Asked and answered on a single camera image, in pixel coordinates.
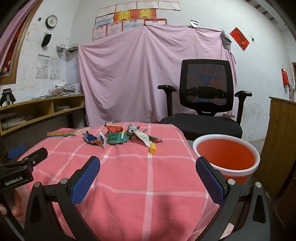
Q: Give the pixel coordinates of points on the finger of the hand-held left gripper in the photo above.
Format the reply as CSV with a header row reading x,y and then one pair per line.
x,y
37,155
16,150

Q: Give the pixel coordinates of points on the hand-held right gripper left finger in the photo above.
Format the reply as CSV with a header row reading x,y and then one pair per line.
x,y
85,179

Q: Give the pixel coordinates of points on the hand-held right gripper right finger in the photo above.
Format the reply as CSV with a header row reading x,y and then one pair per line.
x,y
210,183

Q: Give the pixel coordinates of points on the orange bucket with white rim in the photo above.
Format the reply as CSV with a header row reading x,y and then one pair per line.
x,y
225,156

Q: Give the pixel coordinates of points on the blue wrapper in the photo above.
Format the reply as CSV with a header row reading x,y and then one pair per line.
x,y
91,138

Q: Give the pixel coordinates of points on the small white torn wrapper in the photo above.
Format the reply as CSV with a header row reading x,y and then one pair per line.
x,y
102,140

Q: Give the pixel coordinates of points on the green packet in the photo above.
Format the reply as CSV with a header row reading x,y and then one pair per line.
x,y
116,138

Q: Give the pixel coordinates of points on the red wrapper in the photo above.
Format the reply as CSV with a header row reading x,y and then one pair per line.
x,y
113,128

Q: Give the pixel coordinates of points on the small yellow bottle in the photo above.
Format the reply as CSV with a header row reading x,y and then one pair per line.
x,y
152,148

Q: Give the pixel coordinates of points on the grey wrapper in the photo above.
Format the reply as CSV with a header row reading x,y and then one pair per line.
x,y
132,128

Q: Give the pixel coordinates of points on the long white packet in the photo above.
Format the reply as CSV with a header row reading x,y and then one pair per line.
x,y
144,138

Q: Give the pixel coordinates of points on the person's left hand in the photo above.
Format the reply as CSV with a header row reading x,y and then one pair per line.
x,y
18,201

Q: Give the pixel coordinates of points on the stack of old papers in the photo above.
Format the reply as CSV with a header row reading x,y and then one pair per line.
x,y
12,122

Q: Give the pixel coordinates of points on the yellow book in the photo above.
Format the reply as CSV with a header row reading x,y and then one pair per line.
x,y
61,134

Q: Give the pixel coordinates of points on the pink book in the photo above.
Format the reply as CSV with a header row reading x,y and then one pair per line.
x,y
69,130

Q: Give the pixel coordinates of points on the papers in shelf compartment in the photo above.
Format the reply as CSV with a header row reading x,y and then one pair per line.
x,y
61,108

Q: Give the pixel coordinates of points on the wooden shelf desk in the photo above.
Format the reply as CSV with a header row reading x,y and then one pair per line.
x,y
41,102

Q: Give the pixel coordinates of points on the pink checked tablecloth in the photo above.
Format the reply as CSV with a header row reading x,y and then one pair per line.
x,y
138,185

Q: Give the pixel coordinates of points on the black tripod clamp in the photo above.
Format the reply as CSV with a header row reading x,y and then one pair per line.
x,y
7,95

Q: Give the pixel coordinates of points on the pile of papers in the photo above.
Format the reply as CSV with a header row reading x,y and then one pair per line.
x,y
62,89

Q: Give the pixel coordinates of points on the wooden cabinet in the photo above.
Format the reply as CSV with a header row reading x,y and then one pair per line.
x,y
277,129

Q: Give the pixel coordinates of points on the black office chair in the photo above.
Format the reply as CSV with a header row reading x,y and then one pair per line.
x,y
208,92

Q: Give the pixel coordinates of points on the pink hanging sheet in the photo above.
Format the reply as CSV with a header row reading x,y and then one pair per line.
x,y
129,76

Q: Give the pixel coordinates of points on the black hanging object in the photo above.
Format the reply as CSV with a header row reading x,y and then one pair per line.
x,y
46,39

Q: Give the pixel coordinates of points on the pink curtain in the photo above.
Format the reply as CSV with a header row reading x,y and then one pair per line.
x,y
13,29

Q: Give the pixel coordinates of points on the red hanging ornament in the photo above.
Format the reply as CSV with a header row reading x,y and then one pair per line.
x,y
285,76

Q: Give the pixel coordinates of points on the grey cloth scrap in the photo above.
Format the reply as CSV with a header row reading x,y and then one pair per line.
x,y
226,39

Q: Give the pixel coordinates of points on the black and white clip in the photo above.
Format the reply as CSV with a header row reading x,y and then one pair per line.
x,y
193,23

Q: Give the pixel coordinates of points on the large paper wall chart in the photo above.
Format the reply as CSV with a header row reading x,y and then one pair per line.
x,y
42,67

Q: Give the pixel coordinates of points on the small paper wall chart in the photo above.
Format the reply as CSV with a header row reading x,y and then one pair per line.
x,y
54,69

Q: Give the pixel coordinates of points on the wooden frame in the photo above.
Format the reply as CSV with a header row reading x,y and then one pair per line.
x,y
19,51

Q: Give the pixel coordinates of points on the round wall clock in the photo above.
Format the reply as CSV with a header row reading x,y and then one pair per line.
x,y
51,21

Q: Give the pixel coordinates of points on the red paper wall decoration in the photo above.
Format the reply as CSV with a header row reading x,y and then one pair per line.
x,y
240,39

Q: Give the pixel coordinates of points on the group of wall certificates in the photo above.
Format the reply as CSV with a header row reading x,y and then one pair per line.
x,y
136,16

